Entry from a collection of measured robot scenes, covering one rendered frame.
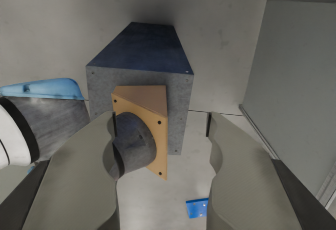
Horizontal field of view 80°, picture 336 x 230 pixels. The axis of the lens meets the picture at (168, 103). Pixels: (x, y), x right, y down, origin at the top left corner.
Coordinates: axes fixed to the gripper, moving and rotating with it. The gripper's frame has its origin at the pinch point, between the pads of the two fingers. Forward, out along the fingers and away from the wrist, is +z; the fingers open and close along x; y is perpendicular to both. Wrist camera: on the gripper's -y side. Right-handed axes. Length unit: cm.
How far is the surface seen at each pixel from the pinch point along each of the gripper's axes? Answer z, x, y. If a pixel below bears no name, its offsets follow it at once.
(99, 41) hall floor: 143, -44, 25
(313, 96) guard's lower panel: 70, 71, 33
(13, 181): 107, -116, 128
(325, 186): 45, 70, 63
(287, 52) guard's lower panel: 99, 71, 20
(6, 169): 119, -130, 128
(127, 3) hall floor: 143, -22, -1
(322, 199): 44, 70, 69
